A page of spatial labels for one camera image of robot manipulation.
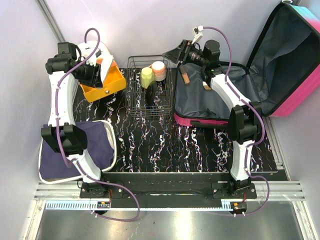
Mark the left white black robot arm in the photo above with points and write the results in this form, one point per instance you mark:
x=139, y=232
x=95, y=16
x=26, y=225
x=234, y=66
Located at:
x=64, y=153

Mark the pink ribbed cup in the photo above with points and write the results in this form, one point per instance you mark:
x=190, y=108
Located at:
x=159, y=70

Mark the pink teal cartoon suitcase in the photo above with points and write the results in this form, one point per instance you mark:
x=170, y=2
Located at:
x=282, y=71

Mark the yellow faceted cup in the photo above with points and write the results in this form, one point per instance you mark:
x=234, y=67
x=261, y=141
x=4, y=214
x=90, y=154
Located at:
x=146, y=77

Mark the purple garment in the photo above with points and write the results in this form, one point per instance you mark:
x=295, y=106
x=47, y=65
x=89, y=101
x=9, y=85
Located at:
x=100, y=147

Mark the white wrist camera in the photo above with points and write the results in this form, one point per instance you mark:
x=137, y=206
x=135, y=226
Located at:
x=93, y=59
x=197, y=33

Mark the aluminium frame rail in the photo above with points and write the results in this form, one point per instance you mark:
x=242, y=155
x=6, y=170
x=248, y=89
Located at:
x=69, y=191

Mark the black object in basket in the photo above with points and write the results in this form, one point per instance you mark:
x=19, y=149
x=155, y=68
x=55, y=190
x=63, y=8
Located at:
x=150, y=93

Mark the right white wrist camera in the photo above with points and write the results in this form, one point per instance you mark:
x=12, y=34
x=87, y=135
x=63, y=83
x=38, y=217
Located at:
x=197, y=33

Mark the black wire basket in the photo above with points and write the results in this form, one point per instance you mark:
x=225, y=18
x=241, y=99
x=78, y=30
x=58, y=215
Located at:
x=155, y=100

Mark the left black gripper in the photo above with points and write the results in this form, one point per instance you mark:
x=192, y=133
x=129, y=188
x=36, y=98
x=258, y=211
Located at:
x=95, y=80

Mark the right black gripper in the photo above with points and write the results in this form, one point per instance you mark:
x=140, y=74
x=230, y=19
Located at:
x=177, y=55

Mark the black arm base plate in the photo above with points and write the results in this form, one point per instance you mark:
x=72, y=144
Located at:
x=213, y=185

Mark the white rectangular tray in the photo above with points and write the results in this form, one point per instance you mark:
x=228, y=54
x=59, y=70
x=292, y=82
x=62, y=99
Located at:
x=111, y=140

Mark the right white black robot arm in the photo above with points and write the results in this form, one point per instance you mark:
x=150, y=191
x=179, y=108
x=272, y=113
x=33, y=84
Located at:
x=237, y=110

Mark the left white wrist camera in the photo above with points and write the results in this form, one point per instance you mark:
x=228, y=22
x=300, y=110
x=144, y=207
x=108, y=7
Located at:
x=93, y=59

